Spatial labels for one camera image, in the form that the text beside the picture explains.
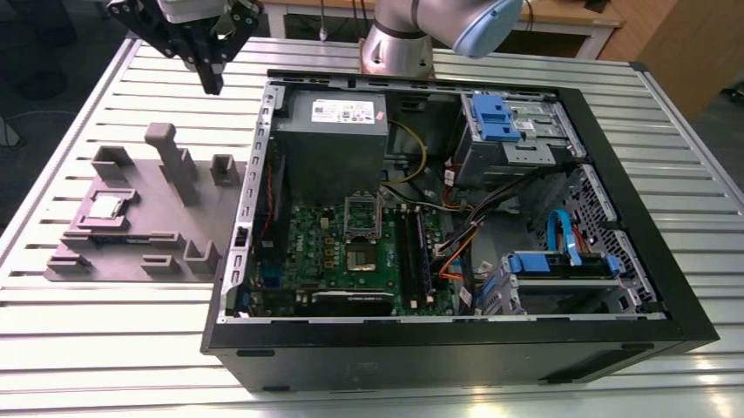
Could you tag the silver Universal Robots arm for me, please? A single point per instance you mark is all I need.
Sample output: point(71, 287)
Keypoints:
point(401, 48)

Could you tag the wooden cabinet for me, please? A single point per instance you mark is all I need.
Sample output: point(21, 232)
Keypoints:
point(692, 52)

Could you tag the CPU socket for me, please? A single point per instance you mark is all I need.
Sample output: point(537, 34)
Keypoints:
point(366, 259)

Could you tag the green motherboard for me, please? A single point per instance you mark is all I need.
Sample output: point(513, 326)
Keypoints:
point(314, 244)

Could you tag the grey printed parts rack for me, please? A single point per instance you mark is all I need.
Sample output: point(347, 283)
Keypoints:
point(156, 217)

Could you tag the metal drive bay cage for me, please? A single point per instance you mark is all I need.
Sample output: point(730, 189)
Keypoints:
point(522, 157)

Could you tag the hard disk in blue carrier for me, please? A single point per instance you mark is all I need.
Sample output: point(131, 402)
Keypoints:
point(531, 263)

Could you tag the black graphics card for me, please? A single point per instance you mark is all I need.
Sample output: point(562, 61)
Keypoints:
point(348, 305)

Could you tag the white-framed desk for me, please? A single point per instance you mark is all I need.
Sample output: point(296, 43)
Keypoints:
point(278, 24)

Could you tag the metal disk bay cage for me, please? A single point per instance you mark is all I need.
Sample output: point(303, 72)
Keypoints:
point(569, 285)

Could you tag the black RAM slot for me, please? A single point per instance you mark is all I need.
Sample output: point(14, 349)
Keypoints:
point(411, 252)

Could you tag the grey power supply unit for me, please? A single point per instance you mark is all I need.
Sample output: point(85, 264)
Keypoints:
point(324, 152)

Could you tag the wooden desk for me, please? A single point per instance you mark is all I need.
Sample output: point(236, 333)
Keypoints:
point(571, 16)

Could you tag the RAM stick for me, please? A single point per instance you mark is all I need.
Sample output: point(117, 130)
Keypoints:
point(124, 239)

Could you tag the black PC case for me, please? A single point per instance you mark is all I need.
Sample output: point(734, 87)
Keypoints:
point(406, 348)

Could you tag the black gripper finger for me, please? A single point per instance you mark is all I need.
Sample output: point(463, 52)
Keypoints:
point(145, 26)
point(244, 22)

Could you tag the blue plastic disk carrier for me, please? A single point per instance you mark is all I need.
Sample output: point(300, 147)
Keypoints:
point(501, 130)
point(490, 106)

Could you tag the CPU with silver top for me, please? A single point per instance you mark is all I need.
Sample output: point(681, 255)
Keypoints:
point(105, 208)

